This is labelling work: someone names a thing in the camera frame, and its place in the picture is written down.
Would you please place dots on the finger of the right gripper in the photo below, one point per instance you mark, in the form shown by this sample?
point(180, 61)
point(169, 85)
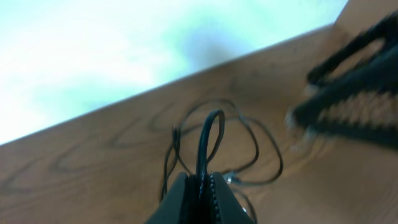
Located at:
point(361, 105)
point(385, 30)

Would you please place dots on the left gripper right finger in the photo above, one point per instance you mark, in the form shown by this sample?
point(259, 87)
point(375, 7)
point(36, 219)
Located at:
point(224, 207)

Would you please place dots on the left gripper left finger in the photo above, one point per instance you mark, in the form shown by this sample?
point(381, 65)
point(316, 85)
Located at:
point(171, 207)

